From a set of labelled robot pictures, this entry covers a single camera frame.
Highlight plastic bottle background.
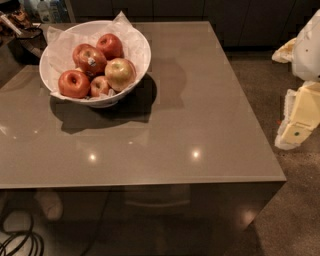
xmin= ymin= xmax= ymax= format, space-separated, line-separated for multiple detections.
xmin=37 ymin=0 xmax=52 ymax=23

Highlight red apple back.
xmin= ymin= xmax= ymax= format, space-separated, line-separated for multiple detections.
xmin=96 ymin=33 xmax=123 ymax=60

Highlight red apple with sticker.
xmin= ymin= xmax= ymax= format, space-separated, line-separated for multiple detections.
xmin=72 ymin=44 xmax=107 ymax=77

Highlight black cables on floor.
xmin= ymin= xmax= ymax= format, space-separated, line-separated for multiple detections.
xmin=0 ymin=213 xmax=46 ymax=256

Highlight white paper liner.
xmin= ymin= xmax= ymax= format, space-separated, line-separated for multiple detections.
xmin=45 ymin=10 xmax=148 ymax=101

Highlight dark bag at left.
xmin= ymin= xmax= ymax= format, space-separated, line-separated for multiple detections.
xmin=8 ymin=28 xmax=47 ymax=65

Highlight white bowl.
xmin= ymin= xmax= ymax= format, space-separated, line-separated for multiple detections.
xmin=38 ymin=19 xmax=152 ymax=109

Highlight red apple front left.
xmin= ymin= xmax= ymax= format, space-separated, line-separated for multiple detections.
xmin=58 ymin=70 xmax=90 ymax=99

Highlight yellow-red apple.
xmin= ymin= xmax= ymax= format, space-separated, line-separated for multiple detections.
xmin=105 ymin=58 xmax=136 ymax=92

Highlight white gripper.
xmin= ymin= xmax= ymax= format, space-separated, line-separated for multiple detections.
xmin=272 ymin=9 xmax=320 ymax=150

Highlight small red apple front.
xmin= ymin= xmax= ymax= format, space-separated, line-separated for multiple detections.
xmin=90 ymin=76 xmax=110 ymax=97

